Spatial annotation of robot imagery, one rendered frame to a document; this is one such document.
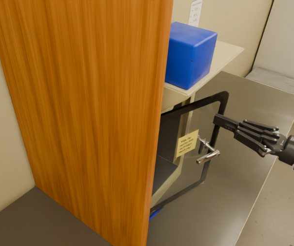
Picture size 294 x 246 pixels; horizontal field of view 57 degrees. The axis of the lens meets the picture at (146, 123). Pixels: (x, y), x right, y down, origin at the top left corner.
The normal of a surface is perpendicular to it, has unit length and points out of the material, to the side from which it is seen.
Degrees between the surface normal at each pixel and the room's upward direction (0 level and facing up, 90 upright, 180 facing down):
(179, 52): 90
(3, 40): 90
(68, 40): 90
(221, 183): 0
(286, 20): 90
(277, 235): 0
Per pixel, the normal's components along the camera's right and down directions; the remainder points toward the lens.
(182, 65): -0.58, 0.46
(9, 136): 0.81, 0.39
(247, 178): 0.06, -0.80
